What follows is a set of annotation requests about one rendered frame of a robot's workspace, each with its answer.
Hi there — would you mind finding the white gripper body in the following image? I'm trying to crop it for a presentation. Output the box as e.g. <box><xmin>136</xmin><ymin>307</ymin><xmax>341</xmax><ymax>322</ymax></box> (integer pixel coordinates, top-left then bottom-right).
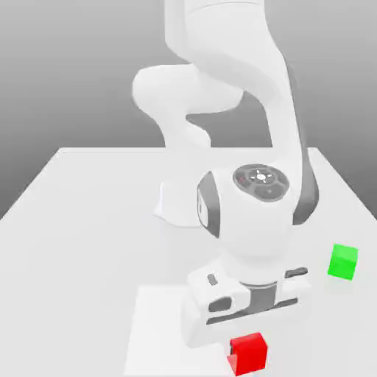
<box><xmin>180</xmin><ymin>276</ymin><xmax>312</xmax><ymax>349</ymax></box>

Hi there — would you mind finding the small red cube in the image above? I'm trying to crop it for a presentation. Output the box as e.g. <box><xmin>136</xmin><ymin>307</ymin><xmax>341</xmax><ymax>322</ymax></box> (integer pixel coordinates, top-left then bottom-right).
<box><xmin>226</xmin><ymin>332</ymin><xmax>269</xmax><ymax>377</ymax></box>

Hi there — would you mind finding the small green cube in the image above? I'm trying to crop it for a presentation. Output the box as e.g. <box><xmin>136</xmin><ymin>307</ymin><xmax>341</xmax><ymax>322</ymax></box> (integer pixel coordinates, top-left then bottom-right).
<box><xmin>327</xmin><ymin>243</ymin><xmax>359</xmax><ymax>281</ymax></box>

